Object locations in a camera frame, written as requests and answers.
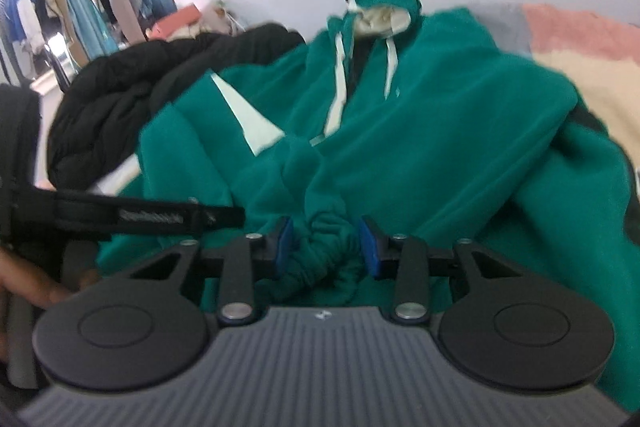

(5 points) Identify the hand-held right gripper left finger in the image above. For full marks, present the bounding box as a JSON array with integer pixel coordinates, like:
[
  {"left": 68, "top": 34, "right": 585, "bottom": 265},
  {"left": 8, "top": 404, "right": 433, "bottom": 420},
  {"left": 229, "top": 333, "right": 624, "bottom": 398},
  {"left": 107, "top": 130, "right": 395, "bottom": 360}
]
[{"left": 129, "top": 216, "right": 294, "bottom": 326}]

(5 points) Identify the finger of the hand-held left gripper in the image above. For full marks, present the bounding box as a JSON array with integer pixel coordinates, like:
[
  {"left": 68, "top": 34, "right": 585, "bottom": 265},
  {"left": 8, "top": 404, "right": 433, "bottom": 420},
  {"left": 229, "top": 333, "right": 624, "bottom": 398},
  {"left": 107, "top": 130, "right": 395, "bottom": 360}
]
[{"left": 54, "top": 189, "right": 247, "bottom": 242}]

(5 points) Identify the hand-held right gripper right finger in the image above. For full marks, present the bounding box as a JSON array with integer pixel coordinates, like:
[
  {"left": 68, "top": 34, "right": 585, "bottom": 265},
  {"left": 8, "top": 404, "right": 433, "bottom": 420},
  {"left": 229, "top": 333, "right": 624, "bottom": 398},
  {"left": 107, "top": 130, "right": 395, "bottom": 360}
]
[{"left": 360, "top": 215, "right": 522, "bottom": 324}]

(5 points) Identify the green hoodie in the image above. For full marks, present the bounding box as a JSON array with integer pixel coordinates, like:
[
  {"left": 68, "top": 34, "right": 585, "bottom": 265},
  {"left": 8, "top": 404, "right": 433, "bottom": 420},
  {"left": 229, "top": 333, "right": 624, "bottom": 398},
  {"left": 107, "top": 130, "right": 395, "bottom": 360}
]
[{"left": 95, "top": 0, "right": 640, "bottom": 413}]

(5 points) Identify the person's left hand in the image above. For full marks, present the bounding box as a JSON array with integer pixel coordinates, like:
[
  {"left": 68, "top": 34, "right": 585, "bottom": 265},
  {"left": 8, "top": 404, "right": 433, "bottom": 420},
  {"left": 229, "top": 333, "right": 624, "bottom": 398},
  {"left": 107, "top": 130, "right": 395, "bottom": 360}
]
[{"left": 0, "top": 251, "right": 100, "bottom": 309}]

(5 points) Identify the black jacket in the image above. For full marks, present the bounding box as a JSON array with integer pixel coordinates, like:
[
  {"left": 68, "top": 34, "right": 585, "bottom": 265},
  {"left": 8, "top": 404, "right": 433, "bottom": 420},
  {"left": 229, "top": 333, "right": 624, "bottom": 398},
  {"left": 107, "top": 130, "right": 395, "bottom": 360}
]
[{"left": 47, "top": 23, "right": 307, "bottom": 198}]

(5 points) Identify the red box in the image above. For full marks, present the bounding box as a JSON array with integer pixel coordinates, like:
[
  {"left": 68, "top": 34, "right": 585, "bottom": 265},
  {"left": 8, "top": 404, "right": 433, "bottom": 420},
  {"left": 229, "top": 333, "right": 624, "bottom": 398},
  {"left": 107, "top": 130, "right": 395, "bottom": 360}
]
[{"left": 149, "top": 4, "right": 203, "bottom": 41}]

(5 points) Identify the cream cloth pile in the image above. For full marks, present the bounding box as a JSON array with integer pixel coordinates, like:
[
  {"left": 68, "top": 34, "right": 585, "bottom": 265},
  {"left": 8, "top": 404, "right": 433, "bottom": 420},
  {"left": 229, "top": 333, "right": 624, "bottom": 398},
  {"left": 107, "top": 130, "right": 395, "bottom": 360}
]
[{"left": 196, "top": 0, "right": 249, "bottom": 38}]

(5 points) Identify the patchwork blanket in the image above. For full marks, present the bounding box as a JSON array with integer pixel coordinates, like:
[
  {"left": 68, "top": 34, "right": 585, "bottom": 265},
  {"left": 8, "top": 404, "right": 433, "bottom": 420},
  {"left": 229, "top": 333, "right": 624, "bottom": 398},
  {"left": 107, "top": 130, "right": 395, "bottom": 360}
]
[{"left": 470, "top": 2, "right": 640, "bottom": 200}]

